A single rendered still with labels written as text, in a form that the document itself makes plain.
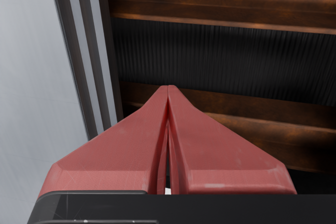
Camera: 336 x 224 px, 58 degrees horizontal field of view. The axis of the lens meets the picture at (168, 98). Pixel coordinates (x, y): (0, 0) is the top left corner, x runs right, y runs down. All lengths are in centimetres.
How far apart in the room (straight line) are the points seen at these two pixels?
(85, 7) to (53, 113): 10
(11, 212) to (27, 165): 12
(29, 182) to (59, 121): 12
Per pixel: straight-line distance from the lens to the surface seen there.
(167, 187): 61
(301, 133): 48
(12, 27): 25
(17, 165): 36
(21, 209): 44
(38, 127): 30
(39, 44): 24
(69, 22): 23
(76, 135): 28
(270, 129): 47
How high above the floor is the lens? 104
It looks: 52 degrees down
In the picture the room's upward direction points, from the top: 158 degrees counter-clockwise
